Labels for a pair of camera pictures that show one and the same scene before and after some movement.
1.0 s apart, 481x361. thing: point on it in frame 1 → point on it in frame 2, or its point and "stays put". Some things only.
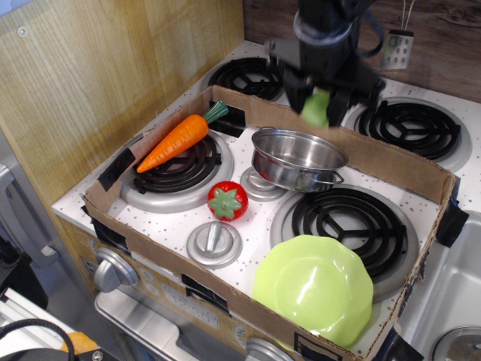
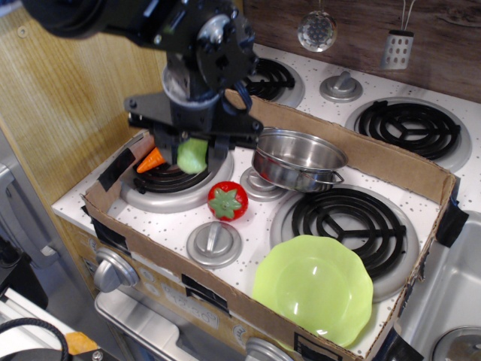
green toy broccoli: x=315 y=110 → x=192 y=155
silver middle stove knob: x=259 y=187 stays put
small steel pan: x=296 y=160 stays put
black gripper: x=331 y=62 → x=216 y=122
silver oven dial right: x=258 y=349 stays put
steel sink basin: x=441 y=313 stays put
